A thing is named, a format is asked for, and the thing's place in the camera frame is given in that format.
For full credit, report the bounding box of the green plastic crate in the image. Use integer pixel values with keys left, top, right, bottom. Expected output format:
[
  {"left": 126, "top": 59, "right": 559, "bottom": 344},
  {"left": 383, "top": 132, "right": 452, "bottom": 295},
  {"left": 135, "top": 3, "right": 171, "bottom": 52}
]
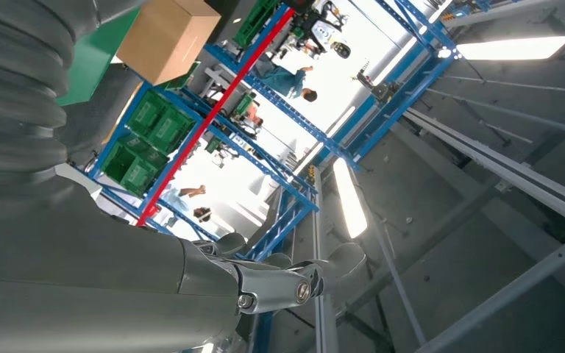
[
  {"left": 118, "top": 146, "right": 169, "bottom": 199},
  {"left": 148, "top": 104, "right": 196, "bottom": 157},
  {"left": 127, "top": 90, "right": 168, "bottom": 138},
  {"left": 233, "top": 0, "right": 281, "bottom": 50},
  {"left": 102, "top": 141, "right": 140, "bottom": 184}
]

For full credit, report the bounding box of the person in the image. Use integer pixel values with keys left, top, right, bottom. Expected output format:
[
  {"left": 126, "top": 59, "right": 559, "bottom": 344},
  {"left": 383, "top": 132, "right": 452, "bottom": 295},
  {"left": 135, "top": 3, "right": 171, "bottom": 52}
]
[
  {"left": 163, "top": 184, "right": 213, "bottom": 225},
  {"left": 233, "top": 102, "right": 265, "bottom": 136},
  {"left": 255, "top": 53, "right": 319, "bottom": 103}
]

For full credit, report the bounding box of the red metal beam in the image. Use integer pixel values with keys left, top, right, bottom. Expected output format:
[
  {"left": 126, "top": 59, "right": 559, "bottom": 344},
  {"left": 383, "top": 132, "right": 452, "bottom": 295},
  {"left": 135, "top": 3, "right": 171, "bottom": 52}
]
[{"left": 136, "top": 7, "right": 296, "bottom": 227}]

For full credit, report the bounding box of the brown cardboard box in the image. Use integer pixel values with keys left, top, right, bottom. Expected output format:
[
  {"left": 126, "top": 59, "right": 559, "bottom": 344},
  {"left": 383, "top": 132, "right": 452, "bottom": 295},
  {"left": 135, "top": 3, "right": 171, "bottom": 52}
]
[{"left": 116, "top": 0, "right": 221, "bottom": 86}]

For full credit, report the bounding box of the grey steel column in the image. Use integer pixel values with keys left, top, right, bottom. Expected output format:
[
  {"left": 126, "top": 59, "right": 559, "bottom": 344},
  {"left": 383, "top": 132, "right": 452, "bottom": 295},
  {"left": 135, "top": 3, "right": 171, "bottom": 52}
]
[{"left": 311, "top": 165, "right": 341, "bottom": 353}]

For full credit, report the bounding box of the blue metal shelving rack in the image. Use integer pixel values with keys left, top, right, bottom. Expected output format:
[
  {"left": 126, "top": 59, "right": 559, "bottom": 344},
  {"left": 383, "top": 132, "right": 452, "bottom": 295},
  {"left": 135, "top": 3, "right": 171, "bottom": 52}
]
[{"left": 87, "top": 0, "right": 459, "bottom": 262}]

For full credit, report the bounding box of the ceiling light panel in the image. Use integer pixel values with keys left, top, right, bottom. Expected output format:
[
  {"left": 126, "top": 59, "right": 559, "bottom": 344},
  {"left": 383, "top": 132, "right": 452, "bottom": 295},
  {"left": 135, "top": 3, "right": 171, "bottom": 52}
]
[
  {"left": 455, "top": 35, "right": 565, "bottom": 62},
  {"left": 332, "top": 157, "right": 369, "bottom": 240}
]

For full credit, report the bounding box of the white machine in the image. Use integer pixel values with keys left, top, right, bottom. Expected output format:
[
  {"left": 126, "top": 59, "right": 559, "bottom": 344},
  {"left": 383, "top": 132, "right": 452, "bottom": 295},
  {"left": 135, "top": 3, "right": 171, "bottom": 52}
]
[{"left": 289, "top": 0, "right": 352, "bottom": 60}]

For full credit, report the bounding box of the grey steel ceiling beam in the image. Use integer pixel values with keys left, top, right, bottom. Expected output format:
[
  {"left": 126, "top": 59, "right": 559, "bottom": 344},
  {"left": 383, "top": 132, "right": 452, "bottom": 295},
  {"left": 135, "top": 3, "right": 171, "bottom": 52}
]
[{"left": 413, "top": 231, "right": 565, "bottom": 353}]

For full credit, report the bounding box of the black camera rig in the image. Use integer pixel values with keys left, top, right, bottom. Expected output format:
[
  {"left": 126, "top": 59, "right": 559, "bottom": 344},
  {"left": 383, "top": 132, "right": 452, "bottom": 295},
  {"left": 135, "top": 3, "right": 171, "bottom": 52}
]
[{"left": 355, "top": 68, "right": 402, "bottom": 104}]

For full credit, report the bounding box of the grey steel ceiling rail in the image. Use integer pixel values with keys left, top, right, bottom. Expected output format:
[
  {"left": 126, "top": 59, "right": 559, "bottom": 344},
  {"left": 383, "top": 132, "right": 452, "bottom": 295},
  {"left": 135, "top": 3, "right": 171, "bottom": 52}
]
[{"left": 402, "top": 107, "right": 565, "bottom": 235}]

